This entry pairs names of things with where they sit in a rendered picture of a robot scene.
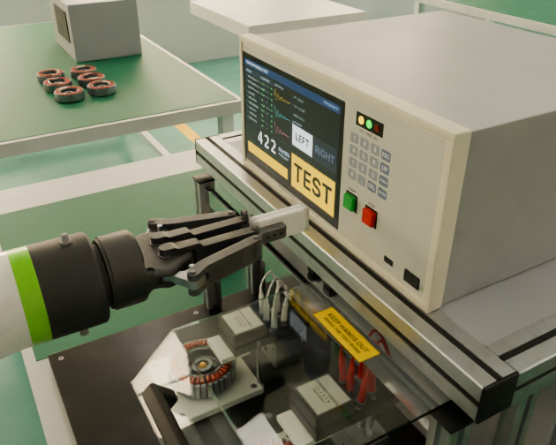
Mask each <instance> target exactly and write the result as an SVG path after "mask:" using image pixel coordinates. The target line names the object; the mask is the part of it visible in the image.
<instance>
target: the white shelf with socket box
mask: <svg viewBox="0 0 556 445"><path fill-rule="evenodd" d="M190 9H191V14H193V15H195V16H197V17H199V18H202V19H204V20H206V21H208V22H210V23H213V24H215V25H217V26H219V27H221V28H224V29H226V30H228V31H230V32H231V33H233V34H237V35H240V34H255V35H257V34H270V33H277V32H283V31H290V30H297V29H304V28H311V27H317V26H331V25H337V24H344V23H350V22H358V21H365V20H366V11H362V10H359V9H356V8H352V7H349V6H346V5H343V4H338V3H335V2H331V1H328V0H195V1H190Z"/></svg>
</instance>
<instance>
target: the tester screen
mask: <svg viewBox="0 0 556 445"><path fill-rule="evenodd" d="M244 71H245V102H246V133H247V154H248V155H249V156H250V157H251V158H252V159H253V160H255V161H256V162H258V163H259V164H260V165H261V166H263V167H264V168H265V169H267V170H268V171H269V172H271V173H272V174H273V175H275V176H276V177H277V178H279V179H280V180H281V181H282V182H283V183H284V184H285V185H287V186H288V187H290V188H291V189H292V190H293V191H295V192H296V193H298V194H299V195H300V196H301V197H303V198H304V199H305V200H307V201H308V202H309V203H311V204H312V205H313V206H315V207H316V208H317V209H318V210H319V211H320V212H322V213H323V214H324V215H326V216H327V217H328V218H329V219H331V220H332V221H333V222H334V217H332V216H331V215H329V214H328V213H327V212H326V211H324V210H323V209H322V208H320V207H319V206H318V205H316V204H315V203H314V202H312V201H311V200H309V199H308V198H307V197H306V196H304V195H303V194H302V193H301V192H300V191H298V190H297V189H296V188H295V187H293V186H292V185H291V153H293V154H294V155H296V156H298V157H299V158H301V159H302V160H304V161H305V162H307V163H308V164H310V165H311V166H312V167H313V168H315V169H316V170H318V171H319V172H321V173H322V174H324V175H325V176H327V177H329V178H330V179H331V180H333V181H334V182H335V192H334V211H335V195H336V179H337V163H338V147H339V131H340V115H341V106H339V105H337V104H335V103H333V102H330V101H329V100H327V99H325V98H323V97H321V96H319V95H317V94H315V93H314V92H312V91H310V90H308V89H306V88H304V87H301V86H299V85H298V84H296V83H294V82H292V81H290V80H288V79H286V78H284V77H283V76H281V75H279V74H277V73H275V72H272V71H270V70H268V69H267V68H265V67H263V66H261V65H259V64H256V63H255V62H253V61H252V60H250V59H248V58H246V57H245V58H244ZM292 124H294V125H296V126H298V127H299V128H301V129H302V130H304V131H306V132H308V133H310V134H311V135H312V136H313V137H315V138H317V139H318V140H321V141H322V142H324V143H325V144H327V145H329V146H330V147H332V148H333V149H335V150H336V167H335V173H334V172H333V171H331V170H330V169H328V168H327V167H325V166H324V165H322V164H321V163H319V162H317V161H316V160H314V159H313V158H311V157H310V156H309V155H307V154H306V153H304V152H303V151H302V150H300V149H299V148H297V147H295V146H294V145H292ZM257 128H258V129H260V130H261V131H263V132H264V133H265V134H267V135H268V136H269V137H271V138H272V139H274V140H276V141H277V157H276V156H275V155H273V154H272V153H270V152H269V151H268V150H266V149H265V148H263V147H262V146H261V145H260V144H259V143H258V140H257ZM248 140H249V141H250V142H251V143H252V144H253V145H255V146H256V147H258V148H259V149H260V150H262V151H263V152H265V153H266V154H267V155H269V156H270V157H272V158H273V159H274V160H276V161H277V162H278V163H280V164H281V165H282V166H283V167H285V168H286V169H287V170H288V179H286V178H285V177H283V176H282V175H281V174H279V173H278V172H277V171H276V170H274V169H273V168H271V167H270V166H269V165H267V164H266V163H265V162H263V161H262V160H261V159H259V158H258V156H256V155H255V154H253V153H252V152H251V151H249V144H248Z"/></svg>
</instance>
